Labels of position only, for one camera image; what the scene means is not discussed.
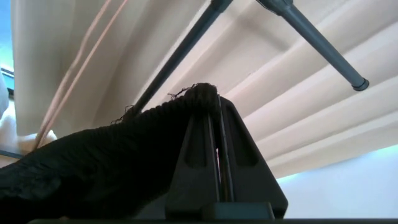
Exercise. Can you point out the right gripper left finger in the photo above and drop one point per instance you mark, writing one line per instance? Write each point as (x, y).
(189, 186)

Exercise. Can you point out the beige curtain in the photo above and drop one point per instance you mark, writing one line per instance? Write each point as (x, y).
(280, 93)

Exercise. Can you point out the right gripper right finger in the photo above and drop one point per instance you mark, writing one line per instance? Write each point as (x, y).
(258, 186)

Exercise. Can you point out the black clothes rack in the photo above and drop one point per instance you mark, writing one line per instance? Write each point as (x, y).
(320, 43)

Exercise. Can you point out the pink clothes hanger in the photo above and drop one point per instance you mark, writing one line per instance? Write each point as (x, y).
(84, 62)

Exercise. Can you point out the window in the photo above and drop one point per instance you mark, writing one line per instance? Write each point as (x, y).
(4, 31)

